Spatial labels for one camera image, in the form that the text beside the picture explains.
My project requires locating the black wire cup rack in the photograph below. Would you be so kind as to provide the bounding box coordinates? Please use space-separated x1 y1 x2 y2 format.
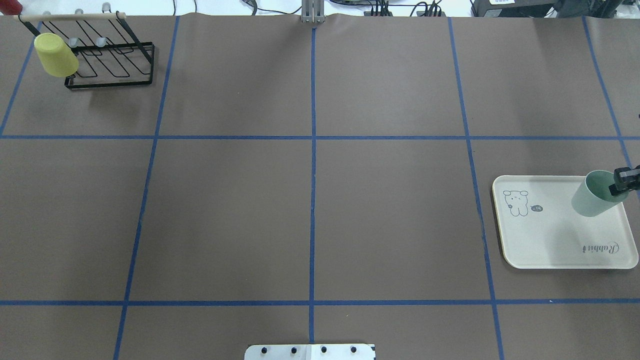
14 2 156 91

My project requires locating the red bottle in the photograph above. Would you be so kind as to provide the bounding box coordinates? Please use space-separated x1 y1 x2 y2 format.
0 0 23 16

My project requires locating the aluminium frame post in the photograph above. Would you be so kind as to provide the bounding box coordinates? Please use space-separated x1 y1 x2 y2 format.
300 0 326 24

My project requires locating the yellow cup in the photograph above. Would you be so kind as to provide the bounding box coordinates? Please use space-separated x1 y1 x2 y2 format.
33 32 79 78

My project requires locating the white pedestal column base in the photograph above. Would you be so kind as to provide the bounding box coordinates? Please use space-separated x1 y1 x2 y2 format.
244 343 377 360

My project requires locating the cream rabbit tray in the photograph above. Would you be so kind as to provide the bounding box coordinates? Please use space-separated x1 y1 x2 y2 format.
491 175 639 270

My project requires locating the green cup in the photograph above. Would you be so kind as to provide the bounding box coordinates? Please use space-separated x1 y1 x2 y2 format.
571 170 629 217

